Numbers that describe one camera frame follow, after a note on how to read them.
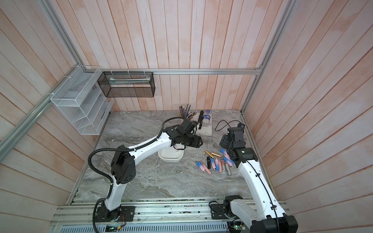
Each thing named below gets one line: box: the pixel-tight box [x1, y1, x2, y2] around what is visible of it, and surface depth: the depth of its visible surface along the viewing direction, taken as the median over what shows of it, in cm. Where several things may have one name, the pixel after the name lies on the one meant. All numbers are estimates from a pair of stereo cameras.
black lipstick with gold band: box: [206, 156, 212, 169], surface depth 92 cm
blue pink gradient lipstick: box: [210, 158, 217, 170], surface depth 92 cm
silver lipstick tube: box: [224, 163, 232, 176], surface depth 90 cm
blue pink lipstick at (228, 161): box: [222, 156, 235, 167], surface depth 92 cm
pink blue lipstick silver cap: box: [214, 158, 220, 172], surface depth 92 cm
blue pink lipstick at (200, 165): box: [196, 161, 206, 173], surface depth 92 cm
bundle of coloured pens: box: [178, 103, 198, 120], surface depth 106 cm
